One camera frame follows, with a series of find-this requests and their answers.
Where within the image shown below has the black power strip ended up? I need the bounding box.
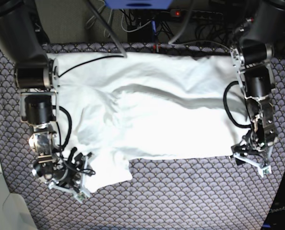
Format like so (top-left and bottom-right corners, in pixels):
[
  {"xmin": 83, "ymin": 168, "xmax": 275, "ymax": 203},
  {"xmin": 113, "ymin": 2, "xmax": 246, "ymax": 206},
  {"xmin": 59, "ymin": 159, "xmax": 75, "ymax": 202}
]
[{"xmin": 170, "ymin": 9, "xmax": 224, "ymax": 20}]

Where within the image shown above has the white T-shirt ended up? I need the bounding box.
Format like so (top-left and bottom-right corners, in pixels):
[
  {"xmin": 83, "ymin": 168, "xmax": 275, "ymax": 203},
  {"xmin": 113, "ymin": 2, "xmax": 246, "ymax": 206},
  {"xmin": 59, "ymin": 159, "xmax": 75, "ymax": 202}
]
[{"xmin": 49, "ymin": 52, "xmax": 246, "ymax": 193}]

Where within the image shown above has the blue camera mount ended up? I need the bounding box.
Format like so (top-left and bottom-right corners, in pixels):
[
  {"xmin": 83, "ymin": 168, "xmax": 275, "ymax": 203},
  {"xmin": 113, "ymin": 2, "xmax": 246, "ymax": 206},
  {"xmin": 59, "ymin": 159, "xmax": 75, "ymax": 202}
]
[{"xmin": 105, "ymin": 0, "xmax": 172, "ymax": 10}]

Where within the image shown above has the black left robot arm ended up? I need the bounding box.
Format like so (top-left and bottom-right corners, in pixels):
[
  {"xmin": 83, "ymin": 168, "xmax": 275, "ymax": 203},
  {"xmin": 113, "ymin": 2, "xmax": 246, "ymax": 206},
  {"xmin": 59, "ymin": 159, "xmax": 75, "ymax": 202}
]
[{"xmin": 223, "ymin": 0, "xmax": 285, "ymax": 177}]

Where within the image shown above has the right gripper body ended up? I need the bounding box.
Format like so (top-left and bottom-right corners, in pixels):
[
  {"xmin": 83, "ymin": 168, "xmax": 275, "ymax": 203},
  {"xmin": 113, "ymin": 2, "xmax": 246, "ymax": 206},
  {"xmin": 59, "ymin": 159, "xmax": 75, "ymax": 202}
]
[{"xmin": 32, "ymin": 147, "xmax": 95, "ymax": 204}]

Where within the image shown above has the white plastic bin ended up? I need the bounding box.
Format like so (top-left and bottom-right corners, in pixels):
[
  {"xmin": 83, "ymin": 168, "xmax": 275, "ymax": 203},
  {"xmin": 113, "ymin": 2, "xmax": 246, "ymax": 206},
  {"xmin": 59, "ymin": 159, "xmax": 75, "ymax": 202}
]
[{"xmin": 0, "ymin": 173, "xmax": 37, "ymax": 230}]

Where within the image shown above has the black box under table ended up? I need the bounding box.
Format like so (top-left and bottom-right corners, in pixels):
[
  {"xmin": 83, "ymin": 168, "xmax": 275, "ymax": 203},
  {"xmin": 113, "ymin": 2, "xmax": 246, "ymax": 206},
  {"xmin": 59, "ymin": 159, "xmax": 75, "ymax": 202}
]
[{"xmin": 127, "ymin": 23, "xmax": 155, "ymax": 43}]

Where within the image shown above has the patterned purple tablecloth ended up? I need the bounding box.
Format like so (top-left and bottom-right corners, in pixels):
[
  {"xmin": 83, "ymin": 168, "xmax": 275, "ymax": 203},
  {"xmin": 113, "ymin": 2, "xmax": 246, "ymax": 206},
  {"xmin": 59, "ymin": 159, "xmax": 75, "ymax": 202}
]
[{"xmin": 0, "ymin": 52, "xmax": 285, "ymax": 230}]

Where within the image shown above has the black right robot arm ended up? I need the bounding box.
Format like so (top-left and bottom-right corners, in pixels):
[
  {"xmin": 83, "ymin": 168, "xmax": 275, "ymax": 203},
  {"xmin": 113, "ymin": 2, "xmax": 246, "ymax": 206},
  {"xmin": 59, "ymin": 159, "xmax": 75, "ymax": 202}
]
[{"xmin": 0, "ymin": 0, "xmax": 95, "ymax": 202}]

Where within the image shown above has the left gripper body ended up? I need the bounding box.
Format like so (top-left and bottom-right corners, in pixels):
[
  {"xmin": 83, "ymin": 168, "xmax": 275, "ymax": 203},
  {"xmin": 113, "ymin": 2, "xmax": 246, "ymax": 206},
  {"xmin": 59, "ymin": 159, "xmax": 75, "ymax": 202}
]
[{"xmin": 231, "ymin": 134, "xmax": 277, "ymax": 177}]

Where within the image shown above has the red black table clamp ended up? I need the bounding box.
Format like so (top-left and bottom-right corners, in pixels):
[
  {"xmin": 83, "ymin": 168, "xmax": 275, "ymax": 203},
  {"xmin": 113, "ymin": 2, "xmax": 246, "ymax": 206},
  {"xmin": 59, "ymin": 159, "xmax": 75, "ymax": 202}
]
[{"xmin": 153, "ymin": 44, "xmax": 160, "ymax": 53}]

